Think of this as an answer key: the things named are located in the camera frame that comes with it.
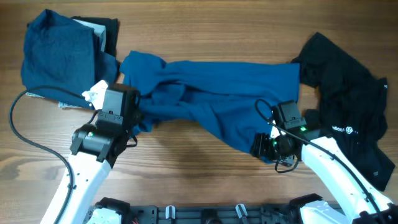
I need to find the blue polo shirt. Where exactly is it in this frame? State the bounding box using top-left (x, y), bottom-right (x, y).
top-left (120, 51), bottom-right (300, 153)

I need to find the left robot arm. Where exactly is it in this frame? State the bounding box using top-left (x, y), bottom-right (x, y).
top-left (41, 80), bottom-right (142, 223)

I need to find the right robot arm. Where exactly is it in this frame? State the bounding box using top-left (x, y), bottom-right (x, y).
top-left (252, 99), bottom-right (397, 223)

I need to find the black shirt with logo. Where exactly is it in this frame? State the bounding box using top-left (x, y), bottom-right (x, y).
top-left (293, 32), bottom-right (395, 191)

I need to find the folded blue shirt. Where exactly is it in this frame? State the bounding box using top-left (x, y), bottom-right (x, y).
top-left (21, 9), bottom-right (121, 111)

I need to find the right black cable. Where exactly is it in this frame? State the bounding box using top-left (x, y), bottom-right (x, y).
top-left (254, 98), bottom-right (388, 224)

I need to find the black cable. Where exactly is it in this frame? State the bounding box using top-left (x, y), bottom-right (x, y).
top-left (8, 85), bottom-right (94, 224)
top-left (254, 98), bottom-right (388, 224)

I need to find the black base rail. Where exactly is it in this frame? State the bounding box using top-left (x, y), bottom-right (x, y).
top-left (83, 203), bottom-right (312, 224)

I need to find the left black cable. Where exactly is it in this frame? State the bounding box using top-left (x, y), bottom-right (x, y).
top-left (8, 85), bottom-right (94, 224)

